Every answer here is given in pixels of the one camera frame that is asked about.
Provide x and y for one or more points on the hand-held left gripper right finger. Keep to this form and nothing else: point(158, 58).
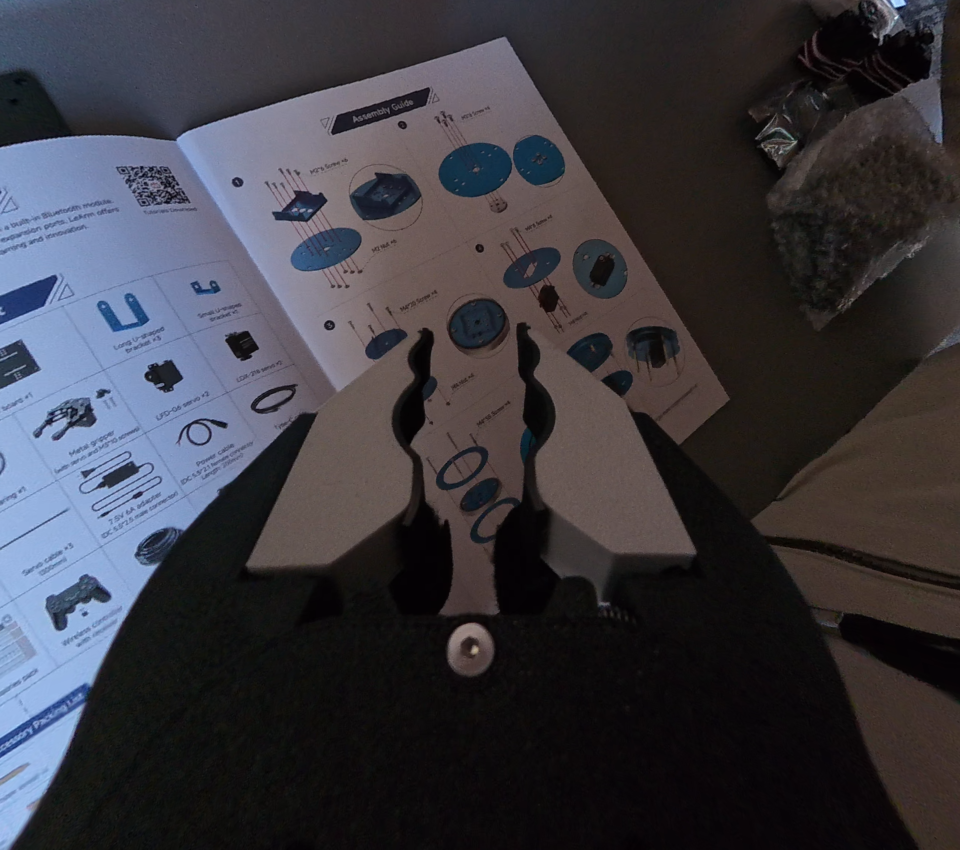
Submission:
point(615, 490)

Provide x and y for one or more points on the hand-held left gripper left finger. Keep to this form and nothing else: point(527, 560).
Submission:
point(337, 490)

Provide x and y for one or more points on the white user manual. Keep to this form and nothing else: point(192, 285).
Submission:
point(225, 227)

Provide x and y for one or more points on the bubble wrap package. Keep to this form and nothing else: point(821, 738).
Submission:
point(862, 212)

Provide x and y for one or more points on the silver foil bag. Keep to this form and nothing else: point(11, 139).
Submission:
point(787, 122)

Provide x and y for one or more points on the black servo with black disc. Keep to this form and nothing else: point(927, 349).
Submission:
point(829, 51)
point(896, 58)

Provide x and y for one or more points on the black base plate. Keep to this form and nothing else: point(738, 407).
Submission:
point(22, 107)

